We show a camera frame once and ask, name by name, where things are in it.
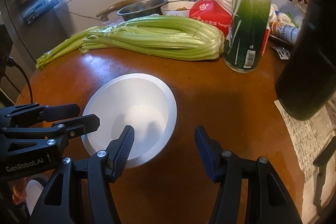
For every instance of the red paper box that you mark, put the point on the red paper box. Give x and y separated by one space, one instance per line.
210 15

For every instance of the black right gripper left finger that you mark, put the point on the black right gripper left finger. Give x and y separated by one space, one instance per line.
61 200

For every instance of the wooden chair left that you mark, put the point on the wooden chair left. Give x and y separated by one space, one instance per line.
103 15

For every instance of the black cylindrical container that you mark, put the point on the black cylindrical container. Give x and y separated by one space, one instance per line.
307 81

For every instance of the white medicine bottle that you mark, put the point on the white medicine bottle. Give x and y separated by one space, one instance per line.
285 32

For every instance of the white bowl with food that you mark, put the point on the white bowl with food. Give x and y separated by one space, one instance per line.
178 8

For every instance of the green celery bunch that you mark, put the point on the green celery bunch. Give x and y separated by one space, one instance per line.
172 37

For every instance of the steel pot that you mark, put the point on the steel pot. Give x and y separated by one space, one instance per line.
141 9

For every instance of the patterned placemat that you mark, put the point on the patterned placemat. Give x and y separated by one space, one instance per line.
310 137

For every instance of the green labelled plastic bottle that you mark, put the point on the green labelled plastic bottle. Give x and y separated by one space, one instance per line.
243 45

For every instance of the small white plate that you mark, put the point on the small white plate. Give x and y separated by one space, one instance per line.
34 189

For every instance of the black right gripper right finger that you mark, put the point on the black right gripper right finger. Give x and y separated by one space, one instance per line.
268 200

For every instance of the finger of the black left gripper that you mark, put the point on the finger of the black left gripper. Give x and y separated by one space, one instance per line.
70 128
31 114

